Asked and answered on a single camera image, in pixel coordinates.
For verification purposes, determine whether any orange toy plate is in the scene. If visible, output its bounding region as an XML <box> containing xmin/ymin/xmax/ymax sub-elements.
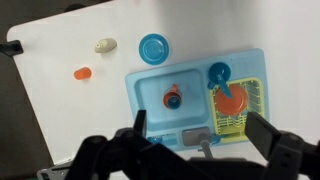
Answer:
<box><xmin>214</xmin><ymin>83</ymin><xmax>250</xmax><ymax>117</ymax></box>

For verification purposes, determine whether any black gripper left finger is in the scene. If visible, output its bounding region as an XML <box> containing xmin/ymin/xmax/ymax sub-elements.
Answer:
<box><xmin>64</xmin><ymin>109</ymin><xmax>201</xmax><ymax>180</ymax></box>

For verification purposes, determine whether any blue toy mug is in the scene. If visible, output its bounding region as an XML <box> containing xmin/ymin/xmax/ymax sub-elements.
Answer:
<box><xmin>206</xmin><ymin>61</ymin><xmax>232</xmax><ymax>91</ymax></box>

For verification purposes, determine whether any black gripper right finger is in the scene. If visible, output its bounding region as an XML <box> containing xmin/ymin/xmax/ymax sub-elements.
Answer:
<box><xmin>244</xmin><ymin>111</ymin><xmax>320</xmax><ymax>180</ymax></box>

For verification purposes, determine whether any small blue toy cup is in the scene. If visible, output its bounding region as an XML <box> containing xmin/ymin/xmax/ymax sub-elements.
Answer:
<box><xmin>166</xmin><ymin>95</ymin><xmax>182</xmax><ymax>111</ymax></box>

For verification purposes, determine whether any light blue toy sink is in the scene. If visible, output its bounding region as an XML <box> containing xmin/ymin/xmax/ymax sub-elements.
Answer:
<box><xmin>124</xmin><ymin>47</ymin><xmax>270</xmax><ymax>153</ymax></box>

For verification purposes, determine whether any black tripod stand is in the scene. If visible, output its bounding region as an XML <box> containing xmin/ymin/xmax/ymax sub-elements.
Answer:
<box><xmin>0</xmin><ymin>39</ymin><xmax>25</xmax><ymax>58</ymax></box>

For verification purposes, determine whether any beige toy bottle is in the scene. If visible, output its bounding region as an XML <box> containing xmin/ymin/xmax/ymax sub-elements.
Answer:
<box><xmin>93</xmin><ymin>37</ymin><xmax>119</xmax><ymax>55</ymax></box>

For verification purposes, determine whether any gray toy faucet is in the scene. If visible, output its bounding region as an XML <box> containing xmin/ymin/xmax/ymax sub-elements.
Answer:
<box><xmin>181</xmin><ymin>126</ymin><xmax>215</xmax><ymax>160</ymax></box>

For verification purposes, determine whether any blue toy spoon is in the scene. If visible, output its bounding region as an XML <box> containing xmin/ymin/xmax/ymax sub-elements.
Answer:
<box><xmin>146</xmin><ymin>134</ymin><xmax>165</xmax><ymax>144</ymax></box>

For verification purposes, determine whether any blue toy fork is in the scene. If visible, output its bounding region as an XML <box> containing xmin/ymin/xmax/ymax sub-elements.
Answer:
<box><xmin>209</xmin><ymin>135</ymin><xmax>222</xmax><ymax>146</ymax></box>

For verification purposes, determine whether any orange toy mug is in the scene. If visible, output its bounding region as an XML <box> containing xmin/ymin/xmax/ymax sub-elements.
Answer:
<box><xmin>162</xmin><ymin>83</ymin><xmax>183</xmax><ymax>110</ymax></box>

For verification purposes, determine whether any yellow toy dish rack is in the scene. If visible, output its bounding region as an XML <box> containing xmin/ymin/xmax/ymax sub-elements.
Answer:
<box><xmin>208</xmin><ymin>76</ymin><xmax>265</xmax><ymax>145</ymax></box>

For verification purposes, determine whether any orange toy cup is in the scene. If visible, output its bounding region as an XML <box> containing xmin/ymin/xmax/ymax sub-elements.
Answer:
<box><xmin>73</xmin><ymin>66</ymin><xmax>93</xmax><ymax>81</ymax></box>

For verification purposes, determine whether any blue toy knife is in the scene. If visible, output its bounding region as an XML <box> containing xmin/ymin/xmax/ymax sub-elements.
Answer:
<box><xmin>216</xmin><ymin>74</ymin><xmax>234</xmax><ymax>100</ymax></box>

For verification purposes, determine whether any blue toy plate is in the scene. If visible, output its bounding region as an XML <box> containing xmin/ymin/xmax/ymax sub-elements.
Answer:
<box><xmin>138</xmin><ymin>32</ymin><xmax>170</xmax><ymax>67</ymax></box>

